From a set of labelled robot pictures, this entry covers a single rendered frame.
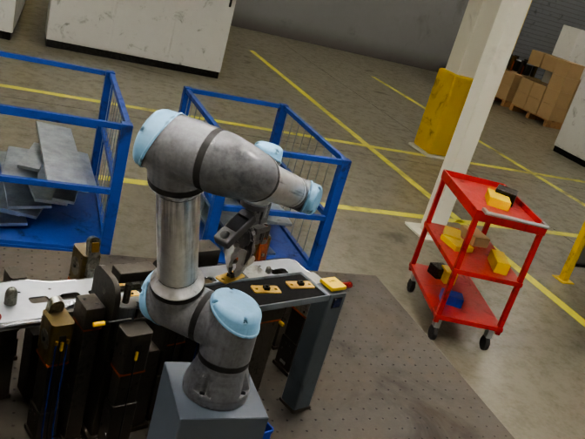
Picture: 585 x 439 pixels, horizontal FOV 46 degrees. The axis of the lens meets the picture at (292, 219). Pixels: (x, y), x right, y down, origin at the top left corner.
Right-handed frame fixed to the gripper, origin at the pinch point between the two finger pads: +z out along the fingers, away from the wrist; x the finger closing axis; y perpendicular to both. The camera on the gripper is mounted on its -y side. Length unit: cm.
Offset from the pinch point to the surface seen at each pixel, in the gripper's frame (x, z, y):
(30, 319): 33, 23, -34
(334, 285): -12.7, 7.0, 35.7
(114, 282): 15.1, 4.5, -25.9
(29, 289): 46, 23, -26
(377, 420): -34, 53, 55
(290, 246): 126, 105, 242
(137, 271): 16.6, 4.3, -17.0
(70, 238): 194, 105, 110
